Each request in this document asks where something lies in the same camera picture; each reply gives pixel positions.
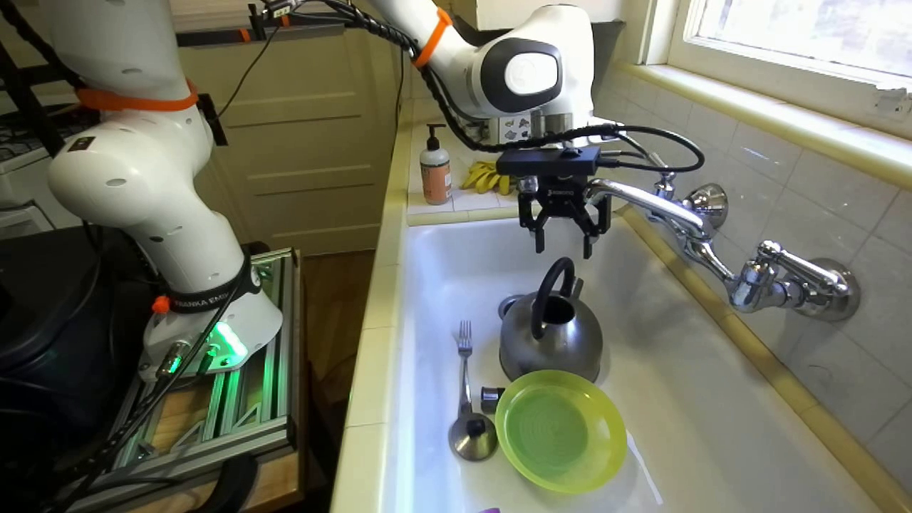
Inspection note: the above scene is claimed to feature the black wrist cable bundle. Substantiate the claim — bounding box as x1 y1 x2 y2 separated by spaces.
321 0 709 178

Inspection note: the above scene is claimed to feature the orange soap pump bottle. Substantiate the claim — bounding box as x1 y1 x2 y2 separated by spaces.
420 121 457 208

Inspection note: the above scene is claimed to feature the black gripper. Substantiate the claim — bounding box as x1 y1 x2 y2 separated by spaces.
515 172 613 262

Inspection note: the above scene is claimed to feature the window with cream frame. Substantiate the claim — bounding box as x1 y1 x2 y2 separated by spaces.
629 0 912 188

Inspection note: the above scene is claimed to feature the white sink basin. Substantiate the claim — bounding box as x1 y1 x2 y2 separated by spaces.
378 209 885 513

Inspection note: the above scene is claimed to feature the steel kettle with black handle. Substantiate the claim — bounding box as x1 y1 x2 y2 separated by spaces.
495 252 606 383

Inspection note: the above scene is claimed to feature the chrome wall faucet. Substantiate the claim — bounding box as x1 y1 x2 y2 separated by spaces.
583 154 867 325

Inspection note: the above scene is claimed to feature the thin black cable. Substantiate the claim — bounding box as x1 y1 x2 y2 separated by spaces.
216 21 278 118

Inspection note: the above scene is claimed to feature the white cabinet door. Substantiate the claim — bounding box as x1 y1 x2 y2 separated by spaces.
449 0 629 36

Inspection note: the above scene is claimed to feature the orange cable strap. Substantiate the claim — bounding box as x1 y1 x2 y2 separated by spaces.
410 6 457 71

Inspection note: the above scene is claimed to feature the black clamp bar with orange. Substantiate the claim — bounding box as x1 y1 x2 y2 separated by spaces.
174 0 350 47

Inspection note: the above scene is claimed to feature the black clamp handle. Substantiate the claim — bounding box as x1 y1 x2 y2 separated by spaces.
193 87 230 147

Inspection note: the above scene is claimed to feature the large black container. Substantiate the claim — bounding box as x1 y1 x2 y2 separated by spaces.
0 225 160 449

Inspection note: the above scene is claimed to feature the cream panelled door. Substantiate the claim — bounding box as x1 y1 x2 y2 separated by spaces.
167 17 401 258

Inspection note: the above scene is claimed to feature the yellow-green plastic bowl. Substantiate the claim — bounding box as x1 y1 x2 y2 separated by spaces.
494 368 629 496

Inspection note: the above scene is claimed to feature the white stove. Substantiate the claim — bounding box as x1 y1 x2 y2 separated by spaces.
0 101 59 238

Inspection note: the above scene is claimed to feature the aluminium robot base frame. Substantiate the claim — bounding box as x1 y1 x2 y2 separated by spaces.
69 244 304 509

